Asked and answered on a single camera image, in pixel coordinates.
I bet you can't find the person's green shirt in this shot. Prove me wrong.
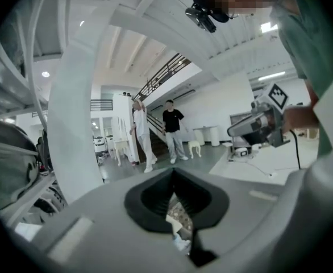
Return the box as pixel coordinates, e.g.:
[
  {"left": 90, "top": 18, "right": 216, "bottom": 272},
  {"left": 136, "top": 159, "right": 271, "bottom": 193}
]
[{"left": 269, "top": 0, "right": 333, "bottom": 159}]

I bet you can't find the staircase with dark railing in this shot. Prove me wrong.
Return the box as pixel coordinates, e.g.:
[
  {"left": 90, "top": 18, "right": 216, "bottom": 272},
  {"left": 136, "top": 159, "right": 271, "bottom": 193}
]
[{"left": 132, "top": 52, "right": 194, "bottom": 158}]

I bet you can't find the grey rounded shell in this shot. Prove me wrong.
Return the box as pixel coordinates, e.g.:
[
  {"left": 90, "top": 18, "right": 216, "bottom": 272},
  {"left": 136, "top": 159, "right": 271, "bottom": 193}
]
[{"left": 0, "top": 115, "right": 41, "bottom": 210}]

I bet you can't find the person's right forearm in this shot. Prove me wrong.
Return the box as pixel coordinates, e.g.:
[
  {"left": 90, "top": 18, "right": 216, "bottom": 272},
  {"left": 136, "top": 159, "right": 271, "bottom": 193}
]
[{"left": 282, "top": 106, "right": 320, "bottom": 130}]

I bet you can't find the black head-mounted camera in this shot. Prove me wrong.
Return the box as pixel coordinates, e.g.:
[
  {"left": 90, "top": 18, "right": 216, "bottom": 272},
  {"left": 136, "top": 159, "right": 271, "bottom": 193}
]
[{"left": 185, "top": 0, "right": 230, "bottom": 34}]

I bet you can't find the white metal shelving rack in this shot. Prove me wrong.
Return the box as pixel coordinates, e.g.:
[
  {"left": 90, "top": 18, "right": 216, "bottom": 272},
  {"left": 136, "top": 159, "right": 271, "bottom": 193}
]
[{"left": 0, "top": 0, "right": 70, "bottom": 233}]

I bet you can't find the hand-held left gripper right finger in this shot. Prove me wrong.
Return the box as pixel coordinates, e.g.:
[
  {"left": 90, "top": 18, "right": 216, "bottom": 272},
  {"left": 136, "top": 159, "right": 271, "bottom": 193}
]
[{"left": 172, "top": 168, "right": 230, "bottom": 267}]

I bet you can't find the ceiling strip light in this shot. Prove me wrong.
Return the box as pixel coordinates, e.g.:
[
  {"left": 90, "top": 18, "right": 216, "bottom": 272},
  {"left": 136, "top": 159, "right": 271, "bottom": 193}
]
[
  {"left": 260, "top": 22, "right": 278, "bottom": 33},
  {"left": 258, "top": 71, "right": 286, "bottom": 81}
]

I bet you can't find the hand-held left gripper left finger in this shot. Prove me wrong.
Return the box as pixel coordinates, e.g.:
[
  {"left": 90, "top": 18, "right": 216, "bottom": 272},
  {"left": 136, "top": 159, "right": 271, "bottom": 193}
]
[{"left": 124, "top": 168, "right": 174, "bottom": 233}]

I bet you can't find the white stool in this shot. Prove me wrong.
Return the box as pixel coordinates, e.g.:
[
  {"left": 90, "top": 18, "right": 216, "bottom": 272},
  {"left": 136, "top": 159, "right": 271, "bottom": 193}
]
[{"left": 188, "top": 140, "right": 203, "bottom": 159}]

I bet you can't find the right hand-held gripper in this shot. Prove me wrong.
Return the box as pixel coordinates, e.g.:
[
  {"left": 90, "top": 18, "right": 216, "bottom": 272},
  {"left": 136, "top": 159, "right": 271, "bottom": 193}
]
[{"left": 227, "top": 82, "right": 292, "bottom": 148}]

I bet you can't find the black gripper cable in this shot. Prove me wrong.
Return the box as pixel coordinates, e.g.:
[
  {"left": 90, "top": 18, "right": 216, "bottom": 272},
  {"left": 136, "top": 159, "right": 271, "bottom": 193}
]
[{"left": 290, "top": 128, "right": 302, "bottom": 170}]

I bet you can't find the white side table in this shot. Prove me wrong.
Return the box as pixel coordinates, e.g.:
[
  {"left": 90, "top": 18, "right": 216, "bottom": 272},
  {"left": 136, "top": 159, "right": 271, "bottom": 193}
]
[{"left": 114, "top": 139, "right": 130, "bottom": 166}]

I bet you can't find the small white floor device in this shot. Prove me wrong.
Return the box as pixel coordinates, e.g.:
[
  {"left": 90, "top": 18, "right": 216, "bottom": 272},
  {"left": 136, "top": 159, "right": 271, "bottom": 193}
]
[{"left": 231, "top": 146, "right": 251, "bottom": 158}]

